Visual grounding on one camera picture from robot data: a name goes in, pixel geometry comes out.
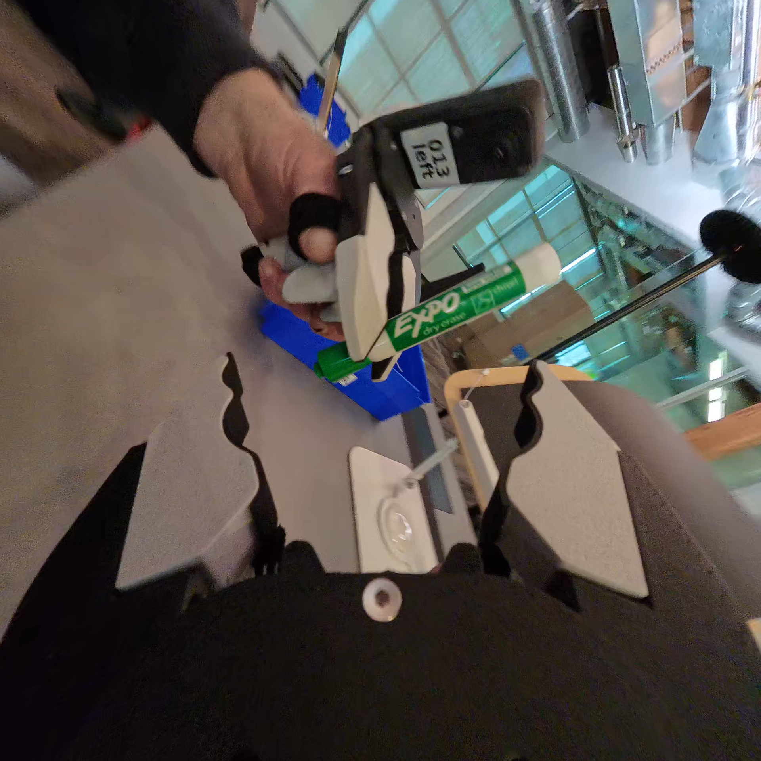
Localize silver ceiling pipe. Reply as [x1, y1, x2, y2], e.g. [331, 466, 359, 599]
[512, 0, 595, 143]

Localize green dry erase marker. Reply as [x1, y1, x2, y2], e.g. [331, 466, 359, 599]
[314, 243, 563, 385]

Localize person's left forearm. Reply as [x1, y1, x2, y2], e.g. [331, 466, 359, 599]
[10, 0, 286, 179]

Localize wooden ceiling beam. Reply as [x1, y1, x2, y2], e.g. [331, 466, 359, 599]
[684, 402, 761, 465]

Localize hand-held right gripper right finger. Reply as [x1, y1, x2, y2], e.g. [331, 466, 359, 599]
[480, 359, 654, 602]

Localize person's left hand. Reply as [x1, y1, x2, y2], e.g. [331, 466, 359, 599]
[191, 66, 358, 342]

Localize cardboard panel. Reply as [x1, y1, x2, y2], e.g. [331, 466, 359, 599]
[458, 280, 595, 369]

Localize large blue bin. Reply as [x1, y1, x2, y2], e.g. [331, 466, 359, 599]
[258, 298, 432, 422]

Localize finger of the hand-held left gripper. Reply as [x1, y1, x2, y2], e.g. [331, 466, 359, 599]
[333, 179, 422, 367]

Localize large silver ceiling duct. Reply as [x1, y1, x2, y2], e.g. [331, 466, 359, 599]
[607, 0, 761, 167]

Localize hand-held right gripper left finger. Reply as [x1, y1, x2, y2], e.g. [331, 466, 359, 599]
[113, 351, 286, 593]

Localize pale tool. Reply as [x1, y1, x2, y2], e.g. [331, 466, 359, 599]
[313, 29, 353, 132]

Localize small blue bin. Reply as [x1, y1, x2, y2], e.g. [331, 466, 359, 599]
[294, 74, 354, 149]

